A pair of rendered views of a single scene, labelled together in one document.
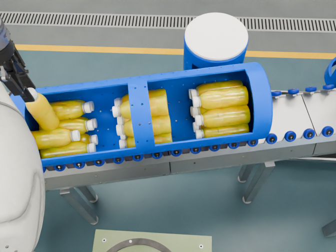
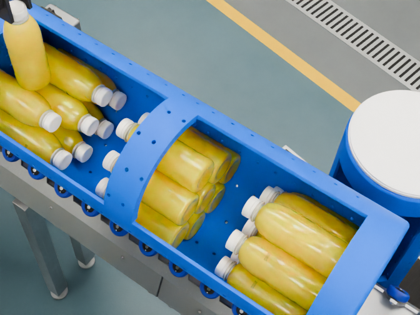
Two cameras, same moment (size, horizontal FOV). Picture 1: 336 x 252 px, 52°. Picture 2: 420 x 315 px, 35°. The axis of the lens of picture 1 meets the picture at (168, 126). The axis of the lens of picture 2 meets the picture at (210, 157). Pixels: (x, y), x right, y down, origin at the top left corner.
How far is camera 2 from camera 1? 0.40 m
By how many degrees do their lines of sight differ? 19
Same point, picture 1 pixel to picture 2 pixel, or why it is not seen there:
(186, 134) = (218, 255)
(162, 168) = (148, 278)
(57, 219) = (16, 247)
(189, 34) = (370, 107)
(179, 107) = not seen: hidden behind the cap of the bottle
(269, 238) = not seen: outside the picture
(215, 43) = (398, 151)
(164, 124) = (174, 203)
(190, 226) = not seen: outside the picture
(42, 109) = (19, 44)
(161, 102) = (194, 165)
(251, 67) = (380, 222)
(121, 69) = (296, 109)
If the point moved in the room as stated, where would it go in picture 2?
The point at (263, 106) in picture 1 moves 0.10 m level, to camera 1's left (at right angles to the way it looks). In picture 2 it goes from (339, 300) to (286, 261)
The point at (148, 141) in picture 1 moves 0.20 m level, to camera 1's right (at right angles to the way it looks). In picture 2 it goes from (124, 206) to (213, 275)
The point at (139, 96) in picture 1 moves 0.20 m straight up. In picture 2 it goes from (160, 127) to (157, 47)
